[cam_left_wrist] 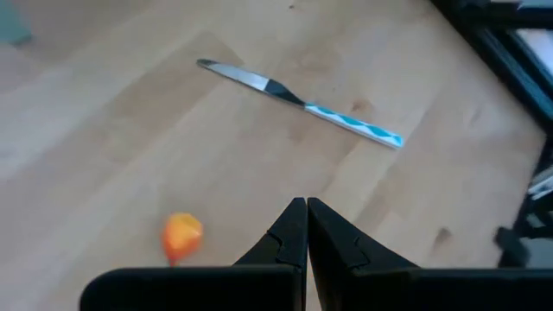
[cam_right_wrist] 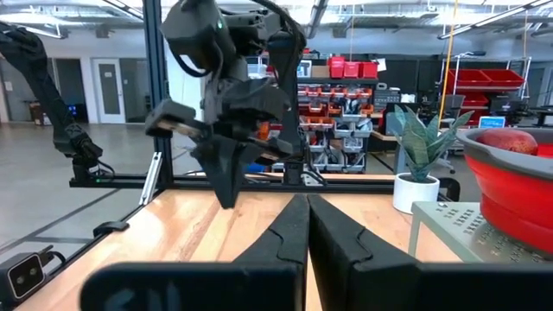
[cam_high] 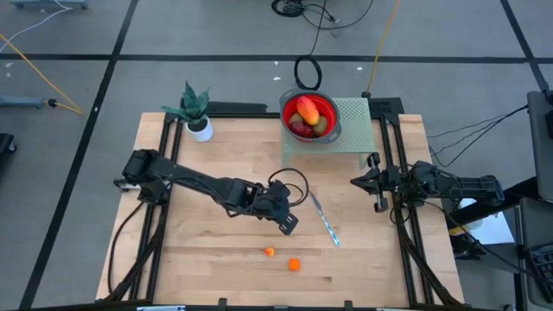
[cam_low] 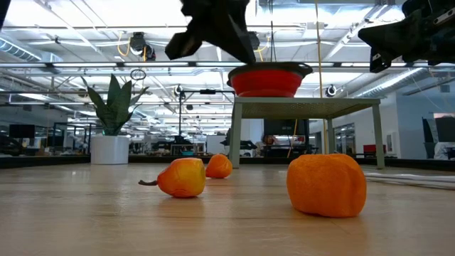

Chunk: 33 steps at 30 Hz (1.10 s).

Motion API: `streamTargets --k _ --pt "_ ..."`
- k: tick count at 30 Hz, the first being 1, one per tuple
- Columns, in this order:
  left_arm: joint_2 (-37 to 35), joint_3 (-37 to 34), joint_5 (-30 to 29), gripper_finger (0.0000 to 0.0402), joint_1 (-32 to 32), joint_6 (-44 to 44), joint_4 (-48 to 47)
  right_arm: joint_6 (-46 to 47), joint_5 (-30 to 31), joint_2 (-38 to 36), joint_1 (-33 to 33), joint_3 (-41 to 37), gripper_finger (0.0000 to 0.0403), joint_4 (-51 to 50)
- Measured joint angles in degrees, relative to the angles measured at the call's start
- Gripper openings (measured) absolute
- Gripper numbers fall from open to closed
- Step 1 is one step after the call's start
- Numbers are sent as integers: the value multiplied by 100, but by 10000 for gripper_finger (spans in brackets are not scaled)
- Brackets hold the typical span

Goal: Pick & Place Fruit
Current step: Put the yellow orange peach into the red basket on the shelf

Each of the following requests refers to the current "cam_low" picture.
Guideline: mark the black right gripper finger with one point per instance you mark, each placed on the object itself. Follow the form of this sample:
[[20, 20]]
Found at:
[[394, 39], [378, 64]]

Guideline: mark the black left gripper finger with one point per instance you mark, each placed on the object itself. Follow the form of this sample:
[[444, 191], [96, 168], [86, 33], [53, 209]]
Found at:
[[183, 44], [236, 42]]

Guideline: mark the red collapsible colander grey rim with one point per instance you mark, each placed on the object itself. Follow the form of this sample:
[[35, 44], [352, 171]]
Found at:
[[268, 83]]

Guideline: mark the small orange-yellow peach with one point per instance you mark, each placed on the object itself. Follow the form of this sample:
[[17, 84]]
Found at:
[[218, 167]]

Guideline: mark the yellow-red pear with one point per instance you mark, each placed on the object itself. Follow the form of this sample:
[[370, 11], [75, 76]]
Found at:
[[183, 177]]

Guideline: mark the orange fruit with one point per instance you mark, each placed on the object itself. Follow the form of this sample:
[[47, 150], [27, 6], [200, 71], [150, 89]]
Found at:
[[326, 186]]

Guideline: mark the green perforated metal shelf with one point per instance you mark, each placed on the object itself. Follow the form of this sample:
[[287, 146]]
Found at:
[[305, 106]]

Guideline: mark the red box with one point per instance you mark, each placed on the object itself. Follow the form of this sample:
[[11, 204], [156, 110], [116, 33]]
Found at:
[[371, 148]]

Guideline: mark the dark screen panel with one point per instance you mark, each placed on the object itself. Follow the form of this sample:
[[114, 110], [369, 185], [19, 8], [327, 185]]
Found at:
[[446, 128]]

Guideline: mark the black monitor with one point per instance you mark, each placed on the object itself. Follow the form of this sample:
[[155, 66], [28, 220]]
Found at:
[[21, 131], [284, 127]]

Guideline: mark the person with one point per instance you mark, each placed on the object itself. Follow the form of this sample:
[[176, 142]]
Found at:
[[270, 139]]

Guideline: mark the snake plant in white pot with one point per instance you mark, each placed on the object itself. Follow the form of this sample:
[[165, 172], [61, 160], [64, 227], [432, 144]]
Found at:
[[110, 151]]

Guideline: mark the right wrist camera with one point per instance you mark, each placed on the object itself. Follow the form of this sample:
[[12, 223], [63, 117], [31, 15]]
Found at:
[[416, 7]]

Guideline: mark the black metal frame rig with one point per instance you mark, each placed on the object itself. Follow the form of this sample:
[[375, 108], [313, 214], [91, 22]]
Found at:
[[208, 92]]

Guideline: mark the black aluminium table frame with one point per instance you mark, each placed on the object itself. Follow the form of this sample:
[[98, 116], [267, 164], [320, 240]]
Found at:
[[160, 160]]

